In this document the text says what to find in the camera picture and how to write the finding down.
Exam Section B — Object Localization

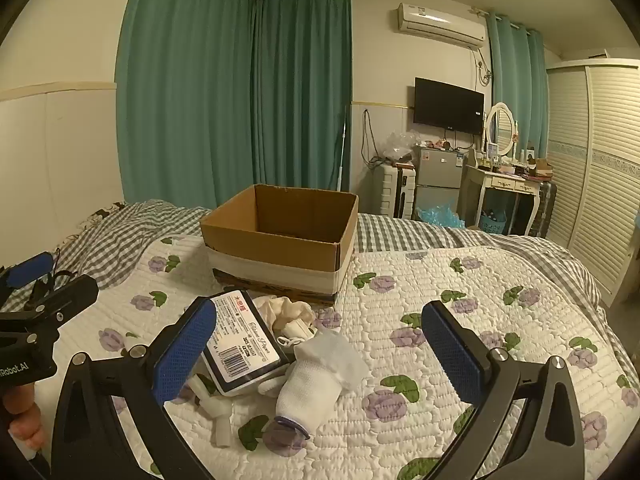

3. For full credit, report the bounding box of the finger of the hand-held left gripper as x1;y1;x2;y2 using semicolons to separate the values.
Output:
0;275;100;333
0;252;55;306

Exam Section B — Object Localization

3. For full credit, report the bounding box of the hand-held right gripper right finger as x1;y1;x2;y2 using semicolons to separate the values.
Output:
421;301;586;480

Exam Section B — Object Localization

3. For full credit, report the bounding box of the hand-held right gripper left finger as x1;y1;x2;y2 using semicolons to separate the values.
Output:
50;296;218;480

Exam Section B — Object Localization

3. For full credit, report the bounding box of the dark tissue packet white label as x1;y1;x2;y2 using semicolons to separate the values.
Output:
200;289;293;396

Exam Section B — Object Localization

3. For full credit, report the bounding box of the cream cloth bundle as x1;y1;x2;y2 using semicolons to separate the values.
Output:
254;296;317;347

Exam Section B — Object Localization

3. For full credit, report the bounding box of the white sock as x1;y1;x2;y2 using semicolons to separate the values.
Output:
270;331;368;453

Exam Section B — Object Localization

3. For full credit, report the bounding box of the cardboard box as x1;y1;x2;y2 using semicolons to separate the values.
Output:
199;184;360;307

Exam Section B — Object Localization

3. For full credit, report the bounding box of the person's left hand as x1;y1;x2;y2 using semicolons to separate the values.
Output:
2;387;45;457

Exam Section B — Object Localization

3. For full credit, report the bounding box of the grey checked bed sheet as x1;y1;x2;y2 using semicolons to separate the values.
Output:
0;200;603;321

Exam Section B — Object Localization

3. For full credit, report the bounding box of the white floral quilt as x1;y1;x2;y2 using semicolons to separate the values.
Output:
0;232;640;480

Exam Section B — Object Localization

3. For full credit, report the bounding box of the blue plastic basket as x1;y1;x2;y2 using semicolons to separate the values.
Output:
477;210;509;235

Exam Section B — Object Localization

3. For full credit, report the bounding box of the blue plastic bag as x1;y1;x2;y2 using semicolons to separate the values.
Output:
416;204;467;229

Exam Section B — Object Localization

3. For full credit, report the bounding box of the dark suitcase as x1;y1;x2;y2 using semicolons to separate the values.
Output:
527;180;558;240

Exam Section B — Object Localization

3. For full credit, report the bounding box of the white ribbed suitcase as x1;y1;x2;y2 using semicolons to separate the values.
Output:
376;164;417;219

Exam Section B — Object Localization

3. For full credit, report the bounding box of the small grey fridge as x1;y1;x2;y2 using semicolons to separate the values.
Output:
414;146;468;221

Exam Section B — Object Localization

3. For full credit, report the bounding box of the white dressing table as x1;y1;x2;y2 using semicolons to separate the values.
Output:
459;159;543;237

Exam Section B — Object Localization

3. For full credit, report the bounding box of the clear plastic bag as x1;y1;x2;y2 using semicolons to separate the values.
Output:
381;131;426;164

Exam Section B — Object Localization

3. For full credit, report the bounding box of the white pole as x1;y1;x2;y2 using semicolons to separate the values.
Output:
337;105;349;192

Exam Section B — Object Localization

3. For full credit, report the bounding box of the oval white mirror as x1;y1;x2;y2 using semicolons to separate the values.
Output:
484;102;517;158

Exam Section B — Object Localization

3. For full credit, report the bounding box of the white louvred wardrobe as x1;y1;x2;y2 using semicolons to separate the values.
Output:
544;55;640;307

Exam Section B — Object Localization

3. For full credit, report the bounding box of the wide teal curtain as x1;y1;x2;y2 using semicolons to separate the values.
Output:
115;0;257;209

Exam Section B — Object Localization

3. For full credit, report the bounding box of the narrow teal curtain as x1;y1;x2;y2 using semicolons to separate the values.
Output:
486;12;549;171

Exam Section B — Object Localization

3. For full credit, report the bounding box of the teal corner curtain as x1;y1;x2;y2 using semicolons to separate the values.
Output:
250;0;352;195

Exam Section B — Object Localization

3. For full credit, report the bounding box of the white air conditioner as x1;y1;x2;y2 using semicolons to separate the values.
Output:
397;2;487;50

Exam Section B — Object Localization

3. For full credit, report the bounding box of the black wall cable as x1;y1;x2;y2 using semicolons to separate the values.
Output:
361;108;387;170

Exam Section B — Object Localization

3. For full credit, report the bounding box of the black wall television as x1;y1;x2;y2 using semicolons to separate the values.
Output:
413;77;486;136

